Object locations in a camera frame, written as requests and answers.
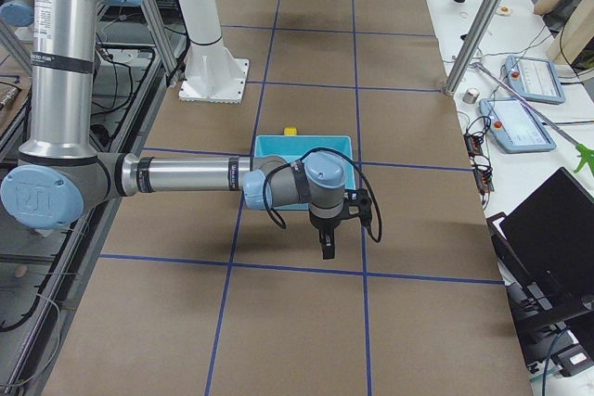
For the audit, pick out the light blue plastic bin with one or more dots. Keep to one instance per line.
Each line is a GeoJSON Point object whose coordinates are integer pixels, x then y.
{"type": "Point", "coordinates": [292, 147]}

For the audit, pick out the near blue teach pendant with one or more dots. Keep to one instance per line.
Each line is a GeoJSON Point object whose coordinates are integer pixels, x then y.
{"type": "Point", "coordinates": [515, 129]}

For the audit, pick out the far blue teach pendant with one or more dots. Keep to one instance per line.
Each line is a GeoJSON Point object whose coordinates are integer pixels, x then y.
{"type": "Point", "coordinates": [536, 79]}

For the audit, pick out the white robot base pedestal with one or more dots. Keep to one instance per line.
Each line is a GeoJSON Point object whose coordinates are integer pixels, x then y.
{"type": "Point", "coordinates": [212, 74]}

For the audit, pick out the blue teach pendant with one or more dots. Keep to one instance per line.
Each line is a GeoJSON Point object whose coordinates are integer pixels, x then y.
{"type": "Point", "coordinates": [515, 129]}
{"type": "Point", "coordinates": [536, 79]}

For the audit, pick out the reacher grabber tool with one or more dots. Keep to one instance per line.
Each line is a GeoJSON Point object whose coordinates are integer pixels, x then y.
{"type": "Point", "coordinates": [585, 153]}

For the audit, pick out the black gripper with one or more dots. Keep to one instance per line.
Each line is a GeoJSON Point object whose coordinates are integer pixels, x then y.
{"type": "Point", "coordinates": [322, 225]}

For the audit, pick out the small metal cylinder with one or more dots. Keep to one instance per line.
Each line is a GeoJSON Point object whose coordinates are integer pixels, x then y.
{"type": "Point", "coordinates": [470, 96]}

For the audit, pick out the black laptop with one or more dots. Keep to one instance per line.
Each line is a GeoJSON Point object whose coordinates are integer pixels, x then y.
{"type": "Point", "coordinates": [546, 243]}

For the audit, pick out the yellow beetle toy car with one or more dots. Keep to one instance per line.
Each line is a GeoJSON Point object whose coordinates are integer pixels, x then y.
{"type": "Point", "coordinates": [290, 131]}

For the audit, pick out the aluminium frame post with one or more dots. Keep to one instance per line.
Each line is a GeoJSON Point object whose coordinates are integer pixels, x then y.
{"type": "Point", "coordinates": [478, 28]}

